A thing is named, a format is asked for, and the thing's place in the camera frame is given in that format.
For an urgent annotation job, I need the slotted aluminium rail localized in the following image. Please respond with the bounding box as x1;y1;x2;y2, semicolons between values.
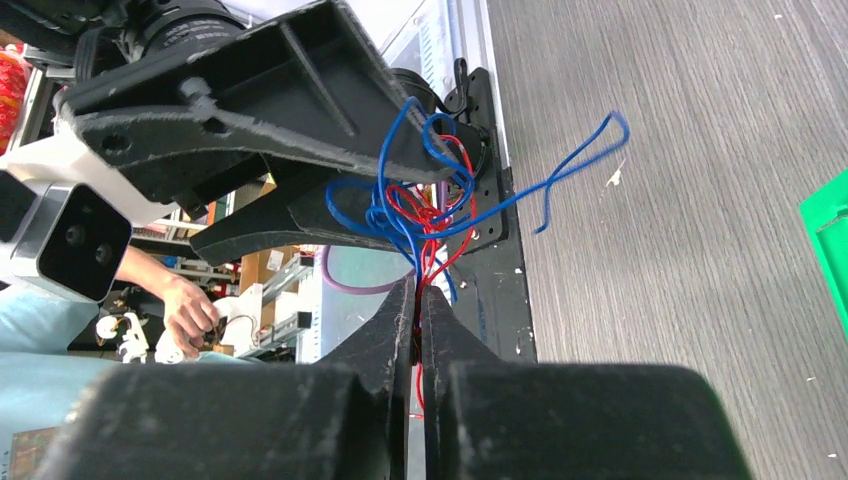
380;1;455;84

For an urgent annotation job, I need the multicolour cable bundle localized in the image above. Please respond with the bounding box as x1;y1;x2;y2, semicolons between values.
324;97;631;419

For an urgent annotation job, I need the person hand in background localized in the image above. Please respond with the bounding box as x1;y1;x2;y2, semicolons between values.
158;273;220;358

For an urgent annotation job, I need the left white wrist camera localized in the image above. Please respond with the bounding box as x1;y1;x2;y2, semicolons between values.
1;134;176;302

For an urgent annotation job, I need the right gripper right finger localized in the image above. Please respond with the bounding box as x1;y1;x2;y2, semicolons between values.
419;286;497;391

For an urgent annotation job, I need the white robot part background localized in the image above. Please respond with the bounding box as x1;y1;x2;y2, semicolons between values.
95;312;185;365

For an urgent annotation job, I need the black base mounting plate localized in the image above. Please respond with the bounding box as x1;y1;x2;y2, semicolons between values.
390;58;539;366

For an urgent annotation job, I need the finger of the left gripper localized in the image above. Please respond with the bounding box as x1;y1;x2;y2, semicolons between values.
190;160;394;265

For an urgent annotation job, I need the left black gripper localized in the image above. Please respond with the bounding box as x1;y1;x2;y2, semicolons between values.
57;0;455;205

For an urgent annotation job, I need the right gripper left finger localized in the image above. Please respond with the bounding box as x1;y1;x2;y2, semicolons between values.
321;278;416;398

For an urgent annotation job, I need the person forearm in background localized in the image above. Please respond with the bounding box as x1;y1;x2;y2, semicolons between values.
116;246;178;296

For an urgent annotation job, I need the green plastic bin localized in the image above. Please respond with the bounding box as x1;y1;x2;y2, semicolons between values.
800;170;847;327

